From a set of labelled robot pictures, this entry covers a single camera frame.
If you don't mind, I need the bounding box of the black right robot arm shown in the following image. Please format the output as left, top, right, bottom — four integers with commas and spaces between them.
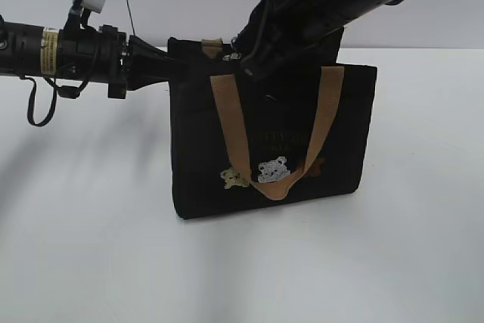
234, 0, 404, 79

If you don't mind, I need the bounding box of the black tote bag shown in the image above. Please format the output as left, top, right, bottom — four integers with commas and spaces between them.
168, 38, 377, 220

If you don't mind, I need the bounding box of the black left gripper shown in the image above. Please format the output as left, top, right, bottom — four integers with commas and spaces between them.
56, 11, 180, 99

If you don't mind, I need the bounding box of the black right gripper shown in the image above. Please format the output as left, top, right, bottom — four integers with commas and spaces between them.
236, 0, 344, 81

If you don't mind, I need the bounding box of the silver zipper pull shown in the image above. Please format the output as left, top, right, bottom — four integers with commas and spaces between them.
222, 35, 243, 62

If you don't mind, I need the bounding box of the black looped cable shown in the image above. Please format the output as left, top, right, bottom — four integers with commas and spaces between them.
18, 73, 90, 126

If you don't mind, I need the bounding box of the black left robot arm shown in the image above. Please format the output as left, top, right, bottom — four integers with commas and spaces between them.
1, 17, 186, 99

